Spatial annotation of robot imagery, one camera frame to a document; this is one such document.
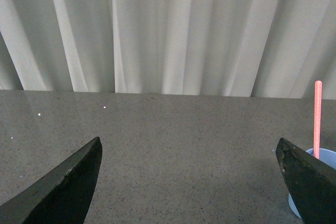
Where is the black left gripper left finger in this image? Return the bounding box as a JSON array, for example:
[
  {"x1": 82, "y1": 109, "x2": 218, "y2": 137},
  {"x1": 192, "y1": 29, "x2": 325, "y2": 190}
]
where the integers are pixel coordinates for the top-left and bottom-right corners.
[{"x1": 1, "y1": 137, "x2": 102, "y2": 223}]

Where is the light blue plastic cup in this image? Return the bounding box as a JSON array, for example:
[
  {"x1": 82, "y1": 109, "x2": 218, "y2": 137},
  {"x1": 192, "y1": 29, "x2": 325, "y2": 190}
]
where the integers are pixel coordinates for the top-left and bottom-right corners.
[{"x1": 288, "y1": 148, "x2": 336, "y2": 219}]

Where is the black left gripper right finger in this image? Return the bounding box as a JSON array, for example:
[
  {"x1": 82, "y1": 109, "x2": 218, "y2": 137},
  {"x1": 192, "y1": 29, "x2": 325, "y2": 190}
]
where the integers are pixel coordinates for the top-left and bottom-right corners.
[{"x1": 276, "y1": 138, "x2": 335, "y2": 223}]

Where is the white pleated curtain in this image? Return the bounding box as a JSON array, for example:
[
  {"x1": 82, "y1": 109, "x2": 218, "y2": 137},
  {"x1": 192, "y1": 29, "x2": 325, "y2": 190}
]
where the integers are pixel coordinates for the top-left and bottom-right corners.
[{"x1": 1, "y1": 0, "x2": 335, "y2": 99}]

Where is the pink chopstick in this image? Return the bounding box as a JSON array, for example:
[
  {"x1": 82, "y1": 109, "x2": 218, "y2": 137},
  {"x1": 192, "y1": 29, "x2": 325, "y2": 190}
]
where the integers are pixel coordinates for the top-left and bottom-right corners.
[{"x1": 313, "y1": 80, "x2": 322, "y2": 159}]

